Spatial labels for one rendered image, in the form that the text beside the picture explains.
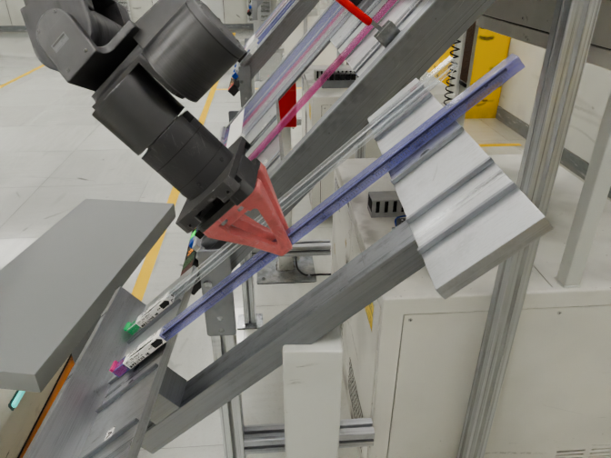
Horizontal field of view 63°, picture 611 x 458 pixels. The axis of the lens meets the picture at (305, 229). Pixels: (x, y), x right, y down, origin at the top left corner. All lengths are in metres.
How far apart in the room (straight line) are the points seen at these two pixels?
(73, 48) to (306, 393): 0.38
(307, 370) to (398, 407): 0.60
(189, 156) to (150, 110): 0.05
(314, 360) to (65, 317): 0.57
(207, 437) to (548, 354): 0.90
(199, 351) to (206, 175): 1.35
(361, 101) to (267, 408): 1.04
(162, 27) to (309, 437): 0.43
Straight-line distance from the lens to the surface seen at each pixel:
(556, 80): 0.79
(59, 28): 0.46
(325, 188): 2.38
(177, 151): 0.42
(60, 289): 1.06
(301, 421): 0.58
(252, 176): 0.43
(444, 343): 1.01
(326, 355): 0.51
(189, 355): 1.74
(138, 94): 0.42
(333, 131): 0.75
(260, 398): 1.58
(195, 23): 0.41
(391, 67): 0.74
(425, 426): 1.17
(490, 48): 4.25
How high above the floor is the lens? 1.15
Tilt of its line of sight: 29 degrees down
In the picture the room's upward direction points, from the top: straight up
